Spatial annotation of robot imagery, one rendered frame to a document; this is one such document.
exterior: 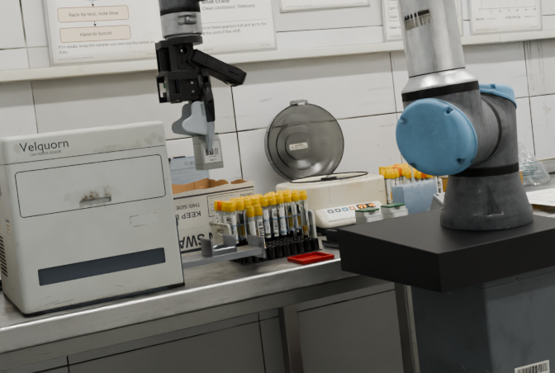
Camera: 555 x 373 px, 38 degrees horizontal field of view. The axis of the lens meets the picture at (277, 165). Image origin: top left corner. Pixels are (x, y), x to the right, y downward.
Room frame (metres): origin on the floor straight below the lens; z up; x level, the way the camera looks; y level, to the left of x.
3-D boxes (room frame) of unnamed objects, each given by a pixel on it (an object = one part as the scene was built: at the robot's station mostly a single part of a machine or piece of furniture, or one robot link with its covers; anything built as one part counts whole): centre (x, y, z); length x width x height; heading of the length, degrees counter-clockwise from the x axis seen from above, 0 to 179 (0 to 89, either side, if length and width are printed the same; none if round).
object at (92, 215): (1.52, 0.36, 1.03); 0.31 x 0.27 x 0.30; 116
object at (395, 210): (1.75, -0.24, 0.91); 0.05 x 0.04 x 0.07; 26
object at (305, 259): (1.57, -0.04, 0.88); 0.07 x 0.07 x 0.01; 26
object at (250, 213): (1.67, 0.03, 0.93); 0.17 x 0.09 x 0.11; 116
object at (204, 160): (1.53, 0.13, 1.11); 0.05 x 0.04 x 0.06; 24
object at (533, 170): (2.46, -0.71, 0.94); 0.20 x 0.17 x 0.14; 97
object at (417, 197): (1.83, -0.30, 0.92); 0.10 x 0.07 x 0.10; 122
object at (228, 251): (1.52, 0.15, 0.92); 0.21 x 0.07 x 0.05; 116
